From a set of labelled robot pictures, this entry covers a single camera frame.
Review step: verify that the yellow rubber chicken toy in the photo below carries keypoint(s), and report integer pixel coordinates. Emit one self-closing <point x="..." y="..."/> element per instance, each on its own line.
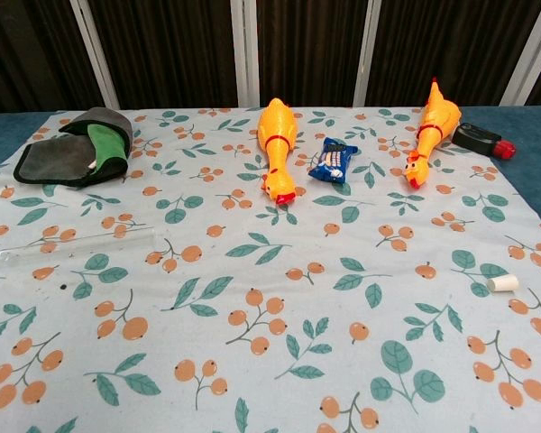
<point x="428" y="135"/>
<point x="275" y="144"/>

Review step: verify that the white partition frame post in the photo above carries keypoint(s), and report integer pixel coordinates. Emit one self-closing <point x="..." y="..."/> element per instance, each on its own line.
<point x="529" y="45"/>
<point x="369" y="45"/>
<point x="243" y="54"/>
<point x="90" y="40"/>

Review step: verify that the white rubber stopper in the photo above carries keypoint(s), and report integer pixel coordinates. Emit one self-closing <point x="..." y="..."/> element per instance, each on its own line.
<point x="502" y="284"/>

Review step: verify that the black device with red cap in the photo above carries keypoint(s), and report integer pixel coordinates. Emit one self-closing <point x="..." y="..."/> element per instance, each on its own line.
<point x="473" y="135"/>

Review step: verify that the floral fruit print tablecloth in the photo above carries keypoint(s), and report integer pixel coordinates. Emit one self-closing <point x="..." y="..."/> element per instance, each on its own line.
<point x="270" y="315"/>

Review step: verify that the blue snack packet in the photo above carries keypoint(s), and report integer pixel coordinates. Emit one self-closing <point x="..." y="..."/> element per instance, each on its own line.
<point x="331" y="160"/>

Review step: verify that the clear glass test tube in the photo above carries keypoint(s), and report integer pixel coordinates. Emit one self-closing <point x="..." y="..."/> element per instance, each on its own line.
<point x="72" y="245"/>

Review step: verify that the grey green folded cloth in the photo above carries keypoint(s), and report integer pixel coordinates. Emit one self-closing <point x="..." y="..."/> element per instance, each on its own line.
<point x="63" y="158"/>

